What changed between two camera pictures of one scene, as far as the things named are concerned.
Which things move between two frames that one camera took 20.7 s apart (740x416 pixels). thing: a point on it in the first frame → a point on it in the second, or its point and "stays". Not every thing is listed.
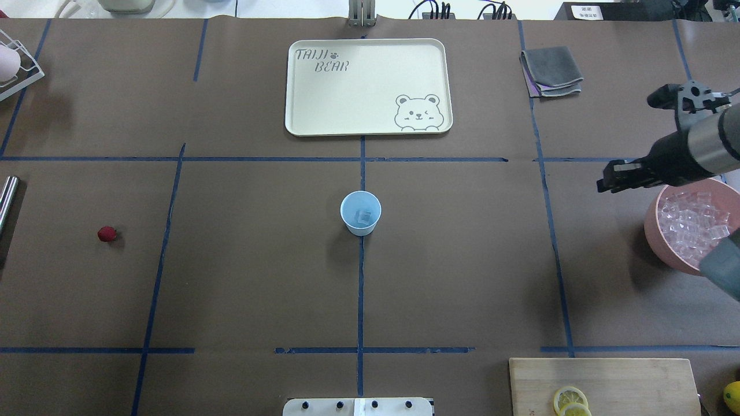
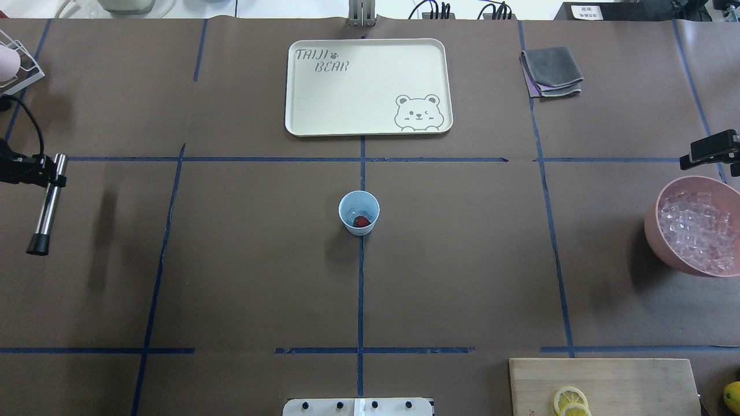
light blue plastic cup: (361, 210) stays
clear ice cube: (363, 216) → (351, 214)
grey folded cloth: (554, 70) stays
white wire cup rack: (29, 71) stays
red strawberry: (107, 233) → (360, 221)
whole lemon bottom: (731, 395) stays
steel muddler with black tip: (8, 200) → (39, 245)
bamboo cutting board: (614, 386) stays
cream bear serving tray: (347, 86) stays
